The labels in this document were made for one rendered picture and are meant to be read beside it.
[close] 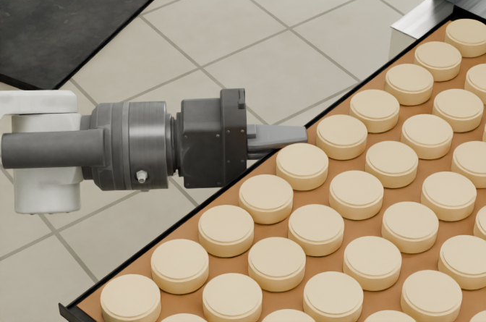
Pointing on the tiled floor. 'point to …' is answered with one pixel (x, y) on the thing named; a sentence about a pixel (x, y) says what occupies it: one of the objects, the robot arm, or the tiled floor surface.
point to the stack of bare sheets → (67, 16)
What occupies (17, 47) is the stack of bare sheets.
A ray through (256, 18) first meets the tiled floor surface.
